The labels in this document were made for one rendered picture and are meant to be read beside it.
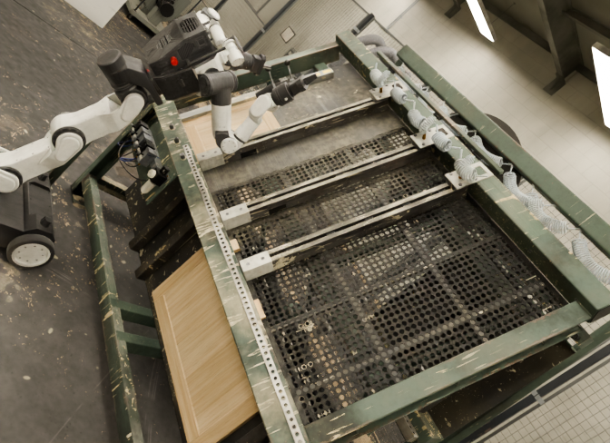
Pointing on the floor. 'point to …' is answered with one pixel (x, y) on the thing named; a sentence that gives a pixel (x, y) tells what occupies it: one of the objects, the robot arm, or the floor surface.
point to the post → (63, 166)
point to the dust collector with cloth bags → (160, 4)
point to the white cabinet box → (96, 0)
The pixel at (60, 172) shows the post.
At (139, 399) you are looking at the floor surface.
